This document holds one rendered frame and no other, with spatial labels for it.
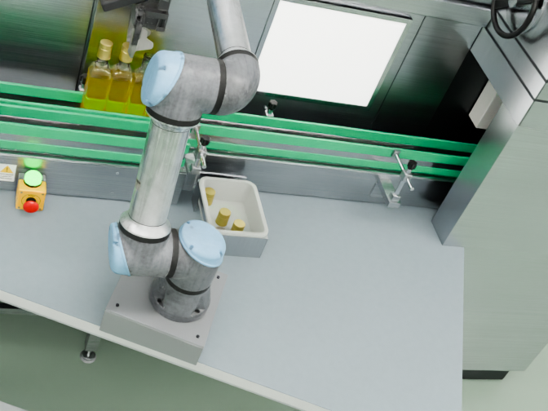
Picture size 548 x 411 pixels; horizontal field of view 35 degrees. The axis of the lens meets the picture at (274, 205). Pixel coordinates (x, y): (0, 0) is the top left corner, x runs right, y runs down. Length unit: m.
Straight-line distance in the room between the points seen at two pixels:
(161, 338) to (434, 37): 1.26
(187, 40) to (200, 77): 0.74
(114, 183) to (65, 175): 0.13
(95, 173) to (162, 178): 0.56
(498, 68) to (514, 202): 0.42
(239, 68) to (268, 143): 0.78
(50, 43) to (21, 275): 0.66
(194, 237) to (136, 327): 0.27
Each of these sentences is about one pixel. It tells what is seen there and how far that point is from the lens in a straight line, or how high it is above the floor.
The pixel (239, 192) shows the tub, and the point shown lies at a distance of 2.54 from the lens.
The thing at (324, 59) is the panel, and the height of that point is 1.14.
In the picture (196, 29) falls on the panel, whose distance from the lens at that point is 2.47.
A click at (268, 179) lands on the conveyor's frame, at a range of 2.62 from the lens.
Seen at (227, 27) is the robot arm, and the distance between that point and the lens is 1.94.
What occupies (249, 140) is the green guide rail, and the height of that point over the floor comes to 0.93.
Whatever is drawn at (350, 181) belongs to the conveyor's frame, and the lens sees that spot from 2.71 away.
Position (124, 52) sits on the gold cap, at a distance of 2.32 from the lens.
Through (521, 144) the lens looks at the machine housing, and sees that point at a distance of 2.60.
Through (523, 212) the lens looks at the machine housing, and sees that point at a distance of 2.82.
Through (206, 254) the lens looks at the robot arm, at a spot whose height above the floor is 1.05.
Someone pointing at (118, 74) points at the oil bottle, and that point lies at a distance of 2.35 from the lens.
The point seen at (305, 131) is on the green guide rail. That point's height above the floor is 0.93.
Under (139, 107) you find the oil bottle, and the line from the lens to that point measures 2.41.
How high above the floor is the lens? 2.40
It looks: 39 degrees down
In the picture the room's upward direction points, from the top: 23 degrees clockwise
